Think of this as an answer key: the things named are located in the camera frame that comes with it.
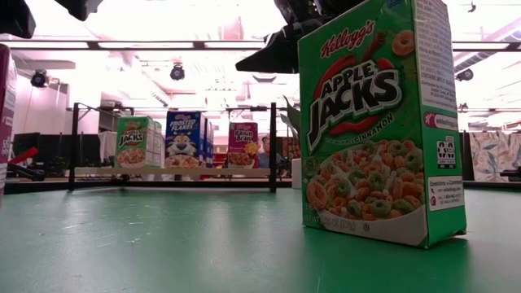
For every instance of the leaf patterned curtain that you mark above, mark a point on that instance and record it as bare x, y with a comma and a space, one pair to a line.
492, 156

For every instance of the black table frame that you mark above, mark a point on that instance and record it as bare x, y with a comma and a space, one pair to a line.
163, 183

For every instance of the person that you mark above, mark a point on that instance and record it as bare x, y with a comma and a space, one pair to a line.
265, 147

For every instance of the green table mat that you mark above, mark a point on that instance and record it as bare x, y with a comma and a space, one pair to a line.
163, 252

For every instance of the black ceiling spotlight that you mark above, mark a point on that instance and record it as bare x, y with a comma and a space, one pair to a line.
177, 72
38, 78
465, 75

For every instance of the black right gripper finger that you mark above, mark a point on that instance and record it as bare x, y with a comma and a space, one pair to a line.
281, 55

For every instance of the black background post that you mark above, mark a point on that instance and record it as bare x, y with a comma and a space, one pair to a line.
469, 158

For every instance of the green Apple Jacks cereal box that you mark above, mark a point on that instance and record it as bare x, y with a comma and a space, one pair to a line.
132, 142
366, 122

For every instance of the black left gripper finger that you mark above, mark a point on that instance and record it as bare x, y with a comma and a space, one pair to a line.
83, 9

